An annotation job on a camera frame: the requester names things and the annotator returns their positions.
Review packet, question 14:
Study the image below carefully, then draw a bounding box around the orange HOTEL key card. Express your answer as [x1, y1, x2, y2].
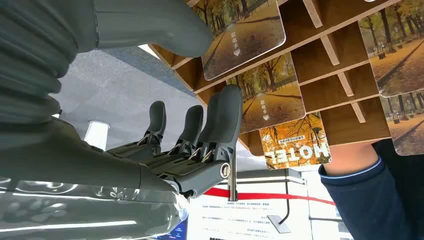
[258, 111, 332, 171]

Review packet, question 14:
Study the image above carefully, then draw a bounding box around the red barrier belt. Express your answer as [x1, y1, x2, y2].
[202, 187, 336, 207]

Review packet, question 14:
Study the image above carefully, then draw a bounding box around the thin black pole with plate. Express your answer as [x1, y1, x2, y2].
[266, 168, 292, 235]

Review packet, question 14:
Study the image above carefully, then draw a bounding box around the white cylindrical post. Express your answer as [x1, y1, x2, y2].
[83, 120, 111, 152]

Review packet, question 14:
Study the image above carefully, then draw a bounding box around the chrome stanchion post with base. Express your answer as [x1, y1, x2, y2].
[227, 153, 238, 202]

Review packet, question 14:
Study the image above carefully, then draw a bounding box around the blue display screen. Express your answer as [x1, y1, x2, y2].
[155, 216, 189, 240]

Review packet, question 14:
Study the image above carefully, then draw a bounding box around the white printed notice board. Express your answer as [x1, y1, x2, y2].
[187, 195, 314, 240]

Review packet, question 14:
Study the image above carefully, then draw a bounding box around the person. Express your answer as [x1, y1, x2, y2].
[317, 138, 424, 240]

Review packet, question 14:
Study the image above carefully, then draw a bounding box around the wooden slotted card holder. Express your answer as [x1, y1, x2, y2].
[148, 0, 403, 157]

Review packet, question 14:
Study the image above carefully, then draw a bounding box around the autumn park photo key card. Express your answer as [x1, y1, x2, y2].
[358, 0, 424, 98]
[192, 0, 287, 82]
[226, 52, 307, 134]
[379, 88, 424, 157]

